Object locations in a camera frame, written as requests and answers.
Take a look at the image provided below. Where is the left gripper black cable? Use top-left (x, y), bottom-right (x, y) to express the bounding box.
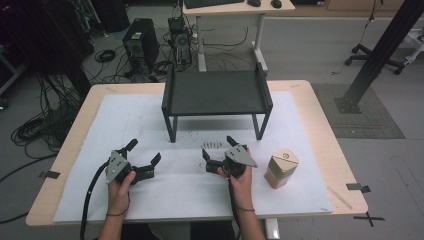
top-left (79, 161), bottom-right (111, 240)

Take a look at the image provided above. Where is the black metal shelf rack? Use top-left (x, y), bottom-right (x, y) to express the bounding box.
top-left (161, 62), bottom-right (274, 144)

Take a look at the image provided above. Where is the small black computer tower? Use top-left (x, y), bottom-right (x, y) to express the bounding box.
top-left (167, 16), bottom-right (193, 68)

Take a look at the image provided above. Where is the grey floor mat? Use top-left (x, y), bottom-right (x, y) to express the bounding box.
top-left (311, 82), bottom-right (406, 140)

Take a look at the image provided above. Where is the person's right hand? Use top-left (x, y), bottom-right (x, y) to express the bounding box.
top-left (217, 164), bottom-right (256, 212)

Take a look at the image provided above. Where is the large black computer tower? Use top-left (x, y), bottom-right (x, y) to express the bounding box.
top-left (122, 17), bottom-right (161, 75)

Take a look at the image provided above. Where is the white-legged desk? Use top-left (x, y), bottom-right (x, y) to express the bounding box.
top-left (182, 0), bottom-right (296, 73)

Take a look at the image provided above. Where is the white table leg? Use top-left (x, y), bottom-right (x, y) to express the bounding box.
top-left (264, 217), bottom-right (281, 240)

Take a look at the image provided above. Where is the coiled black cable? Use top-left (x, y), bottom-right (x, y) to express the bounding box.
top-left (94, 48), bottom-right (117, 64)

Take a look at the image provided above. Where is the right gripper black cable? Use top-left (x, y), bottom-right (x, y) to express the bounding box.
top-left (226, 177), bottom-right (242, 240)

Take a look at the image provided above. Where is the black keyboard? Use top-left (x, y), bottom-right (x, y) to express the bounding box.
top-left (183, 0), bottom-right (246, 10)

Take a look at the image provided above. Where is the black aluminium post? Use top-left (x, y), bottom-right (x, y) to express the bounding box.
top-left (334, 0), bottom-right (424, 115)

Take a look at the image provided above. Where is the person's dark clothing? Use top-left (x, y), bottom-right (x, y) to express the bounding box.
top-left (119, 220), bottom-right (238, 240)

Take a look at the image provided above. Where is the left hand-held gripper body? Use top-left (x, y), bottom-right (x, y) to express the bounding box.
top-left (105, 148), bottom-right (157, 186)

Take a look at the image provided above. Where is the person's left hand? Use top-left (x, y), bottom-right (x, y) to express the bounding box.
top-left (105, 168), bottom-right (138, 216)

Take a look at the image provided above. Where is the black office chair base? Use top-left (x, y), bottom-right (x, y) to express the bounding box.
top-left (344, 43), bottom-right (406, 76)

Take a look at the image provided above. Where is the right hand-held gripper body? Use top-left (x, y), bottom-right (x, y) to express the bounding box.
top-left (205, 144), bottom-right (258, 179)

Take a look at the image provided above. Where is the bundle of black floor cables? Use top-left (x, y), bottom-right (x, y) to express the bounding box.
top-left (0, 71), bottom-right (93, 224)

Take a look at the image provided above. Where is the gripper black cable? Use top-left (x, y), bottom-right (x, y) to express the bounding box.
top-left (79, 161), bottom-right (111, 240)
top-left (226, 177), bottom-right (242, 240)

